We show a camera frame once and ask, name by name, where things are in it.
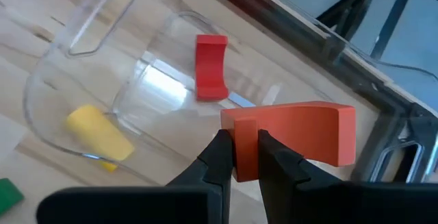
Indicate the red arch block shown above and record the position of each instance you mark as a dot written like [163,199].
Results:
[208,66]
[308,131]

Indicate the clear plastic bin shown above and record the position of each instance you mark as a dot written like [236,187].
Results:
[161,90]

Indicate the long green wooden block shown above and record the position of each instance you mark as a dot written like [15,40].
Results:
[8,196]

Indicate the yellow wooden cylinder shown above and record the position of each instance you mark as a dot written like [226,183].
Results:
[96,131]

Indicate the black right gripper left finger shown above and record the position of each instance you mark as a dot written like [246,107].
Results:
[205,172]

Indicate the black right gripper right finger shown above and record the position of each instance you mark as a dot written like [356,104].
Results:
[291,183]

